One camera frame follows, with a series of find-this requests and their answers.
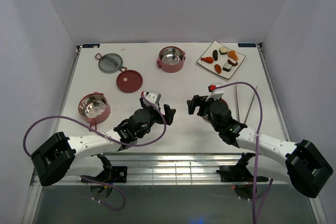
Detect orange fried chicken piece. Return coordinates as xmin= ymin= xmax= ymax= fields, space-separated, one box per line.
xmin=228 ymin=50 xmax=238 ymax=61

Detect metal tongs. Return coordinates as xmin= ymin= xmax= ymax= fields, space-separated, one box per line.
xmin=234 ymin=85 xmax=256 ymax=124

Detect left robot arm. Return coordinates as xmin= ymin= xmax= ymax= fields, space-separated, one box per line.
xmin=31 ymin=104 xmax=176 ymax=186

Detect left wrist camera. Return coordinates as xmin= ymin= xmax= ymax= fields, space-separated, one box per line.
xmin=141 ymin=90 xmax=161 ymax=108

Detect pink bowl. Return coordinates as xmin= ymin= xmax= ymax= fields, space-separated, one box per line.
xmin=156 ymin=46 xmax=186 ymax=73
xmin=78 ymin=92 xmax=111 ymax=130

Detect sushi roll yellow top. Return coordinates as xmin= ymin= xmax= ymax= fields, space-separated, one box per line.
xmin=218 ymin=46 xmax=228 ymax=55

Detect dark red inner lid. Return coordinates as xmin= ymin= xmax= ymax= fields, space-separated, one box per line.
xmin=116 ymin=70 xmax=143 ymax=93

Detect pink bowl rear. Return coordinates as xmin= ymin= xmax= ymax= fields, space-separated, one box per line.
xmin=156 ymin=46 xmax=186 ymax=73

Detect pink bowl front left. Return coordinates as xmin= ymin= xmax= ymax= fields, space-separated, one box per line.
xmin=78 ymin=92 xmax=111 ymax=130

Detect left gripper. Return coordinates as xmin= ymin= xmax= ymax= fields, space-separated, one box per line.
xmin=138 ymin=97 xmax=175 ymax=138

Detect dark red sausage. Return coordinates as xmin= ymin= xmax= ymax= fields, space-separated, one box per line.
xmin=227 ymin=59 xmax=238 ymax=66

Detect grey lunch box lid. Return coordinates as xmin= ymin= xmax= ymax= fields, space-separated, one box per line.
xmin=95 ymin=53 xmax=127 ymax=74

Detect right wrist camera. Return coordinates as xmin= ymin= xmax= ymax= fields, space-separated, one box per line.
xmin=206 ymin=83 xmax=224 ymax=101

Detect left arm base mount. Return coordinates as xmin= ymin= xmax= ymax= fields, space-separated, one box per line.
xmin=84 ymin=154 xmax=128 ymax=184

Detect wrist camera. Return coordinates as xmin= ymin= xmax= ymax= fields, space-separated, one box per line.
xmin=141 ymin=90 xmax=161 ymax=108
xmin=206 ymin=83 xmax=224 ymax=101

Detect dark red lid right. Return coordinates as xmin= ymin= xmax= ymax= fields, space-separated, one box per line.
xmin=220 ymin=99 xmax=229 ymax=108

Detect dark red lid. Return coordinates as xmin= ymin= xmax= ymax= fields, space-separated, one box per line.
xmin=220 ymin=99 xmax=229 ymax=108
xmin=116 ymin=70 xmax=143 ymax=93

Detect white square plate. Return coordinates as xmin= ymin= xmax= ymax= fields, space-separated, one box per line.
xmin=196 ymin=41 xmax=246 ymax=80

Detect aluminium frame rail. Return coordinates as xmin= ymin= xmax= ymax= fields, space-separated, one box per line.
xmin=29 ymin=153 xmax=316 ymax=187

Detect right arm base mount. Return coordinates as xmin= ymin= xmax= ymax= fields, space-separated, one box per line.
xmin=216 ymin=153 xmax=256 ymax=183

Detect fried chicken drumstick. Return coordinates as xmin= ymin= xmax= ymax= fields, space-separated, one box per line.
xmin=201 ymin=57 xmax=214 ymax=63

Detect black sea cucumber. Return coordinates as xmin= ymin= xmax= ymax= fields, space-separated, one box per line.
xmin=212 ymin=50 xmax=218 ymax=61

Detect sushi roll white top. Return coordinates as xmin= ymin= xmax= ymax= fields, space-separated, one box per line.
xmin=223 ymin=63 xmax=233 ymax=72

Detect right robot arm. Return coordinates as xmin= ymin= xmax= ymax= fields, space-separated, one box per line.
xmin=187 ymin=95 xmax=333 ymax=198

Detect orange fried nugget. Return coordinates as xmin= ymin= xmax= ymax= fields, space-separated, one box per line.
xmin=214 ymin=64 xmax=222 ymax=74

